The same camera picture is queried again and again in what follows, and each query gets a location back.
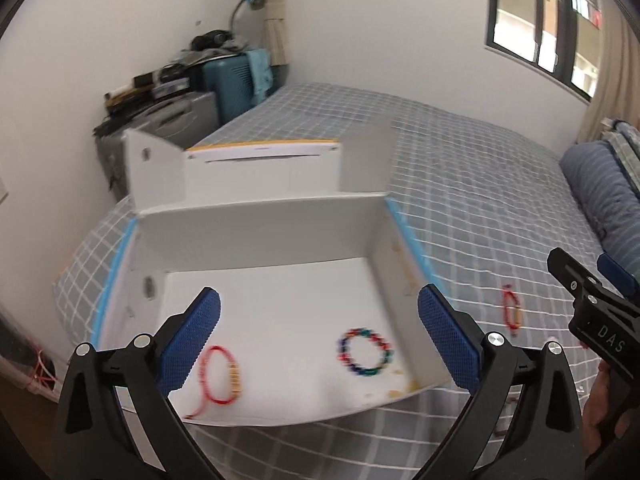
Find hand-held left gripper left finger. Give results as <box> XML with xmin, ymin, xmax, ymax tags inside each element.
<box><xmin>52</xmin><ymin>286</ymin><xmax>227</xmax><ymax>480</ymax></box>

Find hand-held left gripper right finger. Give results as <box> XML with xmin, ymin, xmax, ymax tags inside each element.
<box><xmin>414</xmin><ymin>283</ymin><xmax>587</xmax><ymax>480</ymax></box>

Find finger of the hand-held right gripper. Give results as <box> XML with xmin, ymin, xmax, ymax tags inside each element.
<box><xmin>546</xmin><ymin>247</ymin><xmax>602</xmax><ymax>307</ymax></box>
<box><xmin>597</xmin><ymin>253</ymin><xmax>640</xmax><ymax>307</ymax></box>

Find red string bracelet gold beads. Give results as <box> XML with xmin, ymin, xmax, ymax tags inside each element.
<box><xmin>184</xmin><ymin>345</ymin><xmax>243</xmax><ymax>420</ymax></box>
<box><xmin>502</xmin><ymin>285</ymin><xmax>524</xmax><ymax>337</ymax></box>

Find white cardboard box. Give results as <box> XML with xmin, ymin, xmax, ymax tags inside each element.
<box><xmin>94</xmin><ymin>121</ymin><xmax>451</xmax><ymax>429</ymax></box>

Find person's right hand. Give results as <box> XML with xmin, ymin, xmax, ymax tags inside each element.
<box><xmin>581</xmin><ymin>366</ymin><xmax>621</xmax><ymax>457</ymax></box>

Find blue striped pillow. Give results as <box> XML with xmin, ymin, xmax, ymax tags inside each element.
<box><xmin>558</xmin><ymin>140</ymin><xmax>640</xmax><ymax>286</ymax></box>

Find folded striped bedding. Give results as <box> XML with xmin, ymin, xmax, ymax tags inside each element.
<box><xmin>599</xmin><ymin>117</ymin><xmax>640</xmax><ymax>188</ymax></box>

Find beige window curtain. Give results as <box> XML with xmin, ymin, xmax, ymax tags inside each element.
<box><xmin>575</xmin><ymin>2</ymin><xmax>640</xmax><ymax>147</ymax></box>

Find grey hard suitcase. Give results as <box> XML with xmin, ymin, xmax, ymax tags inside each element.
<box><xmin>96</xmin><ymin>91</ymin><xmax>222</xmax><ymax>202</ymax></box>

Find black framed window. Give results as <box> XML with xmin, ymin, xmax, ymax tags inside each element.
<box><xmin>484</xmin><ymin>0</ymin><xmax>610</xmax><ymax>107</ymax></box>

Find blue hard suitcase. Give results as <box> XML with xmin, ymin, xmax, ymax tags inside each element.
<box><xmin>200</xmin><ymin>52</ymin><xmax>275</xmax><ymax>130</ymax></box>

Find stack of black devices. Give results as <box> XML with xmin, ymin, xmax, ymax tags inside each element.
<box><xmin>103</xmin><ymin>64</ymin><xmax>202</xmax><ymax>112</ymax></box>

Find light blue towel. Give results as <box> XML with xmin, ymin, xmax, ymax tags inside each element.
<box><xmin>244</xmin><ymin>48</ymin><xmax>275</xmax><ymax>107</ymax></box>

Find pile of dark clutter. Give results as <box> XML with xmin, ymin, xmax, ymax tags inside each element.
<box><xmin>179</xmin><ymin>29</ymin><xmax>252</xmax><ymax>67</ymax></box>

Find beige corner curtain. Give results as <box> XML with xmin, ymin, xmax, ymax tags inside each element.
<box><xmin>260</xmin><ymin>0</ymin><xmax>292</xmax><ymax>69</ymax></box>

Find blue desk lamp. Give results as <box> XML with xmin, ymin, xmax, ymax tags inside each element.
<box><xmin>228</xmin><ymin>0</ymin><xmax>268</xmax><ymax>37</ymax></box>

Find multicolour beaded bracelet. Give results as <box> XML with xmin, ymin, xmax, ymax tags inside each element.
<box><xmin>337</xmin><ymin>328</ymin><xmax>396</xmax><ymax>377</ymax></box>

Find red cord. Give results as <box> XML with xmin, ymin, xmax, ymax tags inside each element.
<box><xmin>29</xmin><ymin>349</ymin><xmax>60</xmax><ymax>392</ymax></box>

